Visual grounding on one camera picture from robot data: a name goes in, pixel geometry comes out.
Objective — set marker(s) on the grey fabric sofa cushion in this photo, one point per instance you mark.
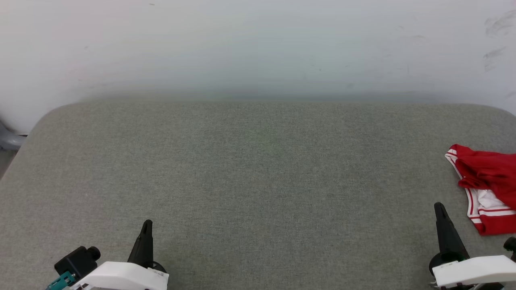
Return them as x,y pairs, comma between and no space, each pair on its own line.
242,181

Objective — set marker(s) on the red and white basketball jersey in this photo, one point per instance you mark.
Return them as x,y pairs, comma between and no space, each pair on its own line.
487,169

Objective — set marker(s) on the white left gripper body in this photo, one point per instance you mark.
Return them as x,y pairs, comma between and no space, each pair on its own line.
121,278

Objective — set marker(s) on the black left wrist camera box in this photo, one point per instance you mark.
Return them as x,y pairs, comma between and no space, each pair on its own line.
76,262

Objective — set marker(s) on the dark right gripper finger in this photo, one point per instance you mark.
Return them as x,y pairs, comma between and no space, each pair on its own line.
447,235

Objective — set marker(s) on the grey metal frame rail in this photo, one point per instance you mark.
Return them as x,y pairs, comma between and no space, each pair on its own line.
8,140

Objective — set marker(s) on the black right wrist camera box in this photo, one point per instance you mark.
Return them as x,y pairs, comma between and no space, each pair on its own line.
511,243

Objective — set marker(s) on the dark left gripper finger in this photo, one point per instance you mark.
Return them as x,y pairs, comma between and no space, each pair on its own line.
144,247

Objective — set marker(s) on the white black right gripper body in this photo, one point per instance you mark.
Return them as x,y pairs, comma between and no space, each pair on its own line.
475,272

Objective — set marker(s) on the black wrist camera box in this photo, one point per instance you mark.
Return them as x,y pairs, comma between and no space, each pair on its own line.
511,243
76,262

